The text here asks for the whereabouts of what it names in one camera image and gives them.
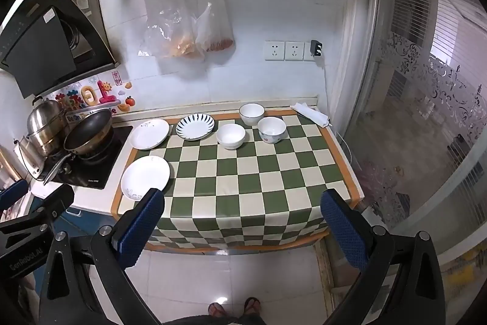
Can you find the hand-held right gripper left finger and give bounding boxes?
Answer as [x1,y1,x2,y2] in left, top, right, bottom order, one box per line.
[38,188,166,325]

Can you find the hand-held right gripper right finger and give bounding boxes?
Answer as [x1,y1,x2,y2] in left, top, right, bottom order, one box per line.
[321,189,447,325]

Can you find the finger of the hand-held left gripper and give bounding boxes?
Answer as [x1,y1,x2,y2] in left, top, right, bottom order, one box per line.
[0,179,30,213]
[0,184,75,234]

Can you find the blue striped plate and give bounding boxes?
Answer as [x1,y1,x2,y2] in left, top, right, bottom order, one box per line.
[175,113,215,140]

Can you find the floral white bowl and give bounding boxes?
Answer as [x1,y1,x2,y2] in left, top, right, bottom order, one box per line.
[257,116,287,145]

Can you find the steel kettle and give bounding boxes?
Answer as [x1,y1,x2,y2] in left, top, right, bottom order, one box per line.
[12,138,43,180]

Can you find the blue base cabinet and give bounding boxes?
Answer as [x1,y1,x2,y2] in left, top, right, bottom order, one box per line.
[32,205,119,295]

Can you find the white plate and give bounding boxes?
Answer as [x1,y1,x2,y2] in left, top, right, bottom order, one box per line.
[120,156,171,202]
[130,118,170,150]

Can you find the black induction cooktop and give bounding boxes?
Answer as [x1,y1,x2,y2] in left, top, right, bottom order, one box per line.
[49,125,134,190]

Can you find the dark frying pan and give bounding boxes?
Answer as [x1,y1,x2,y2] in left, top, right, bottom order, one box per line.
[43,109,115,185]

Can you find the stacked steel steamer pot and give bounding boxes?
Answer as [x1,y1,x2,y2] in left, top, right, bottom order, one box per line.
[26,96,70,158]

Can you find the green checkered table mat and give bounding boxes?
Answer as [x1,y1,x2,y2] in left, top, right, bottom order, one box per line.
[110,105,365,255]

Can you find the person's right sandalled foot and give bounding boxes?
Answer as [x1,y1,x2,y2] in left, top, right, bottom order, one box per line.
[243,297,262,315]

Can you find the folded white cloth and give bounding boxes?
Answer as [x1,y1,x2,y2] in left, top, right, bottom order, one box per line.
[290,101,330,128]

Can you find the person's dark clothing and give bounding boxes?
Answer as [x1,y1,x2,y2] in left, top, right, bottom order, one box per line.
[163,313,268,325]

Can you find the plain white bowl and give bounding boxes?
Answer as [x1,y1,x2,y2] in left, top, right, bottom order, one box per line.
[216,123,247,150]

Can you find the white bowl with dark rim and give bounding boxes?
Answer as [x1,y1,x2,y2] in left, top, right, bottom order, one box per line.
[239,103,265,127]

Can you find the patterned glass sliding door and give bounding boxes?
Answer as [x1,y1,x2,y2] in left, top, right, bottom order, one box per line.
[340,0,487,310]

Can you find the black range hood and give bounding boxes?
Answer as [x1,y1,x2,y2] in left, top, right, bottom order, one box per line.
[0,0,117,99]

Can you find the clear plastic bag orange contents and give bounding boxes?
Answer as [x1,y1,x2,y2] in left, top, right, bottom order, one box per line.
[142,0,207,61]

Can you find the clear plastic bag red contents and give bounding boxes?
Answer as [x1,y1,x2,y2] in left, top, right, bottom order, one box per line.
[193,0,236,54]

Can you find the colourful wall stickers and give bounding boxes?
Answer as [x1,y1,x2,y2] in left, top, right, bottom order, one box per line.
[45,69,135,117]

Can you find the white wall socket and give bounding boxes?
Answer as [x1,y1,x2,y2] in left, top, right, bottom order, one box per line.
[264,41,286,62]
[285,41,305,61]

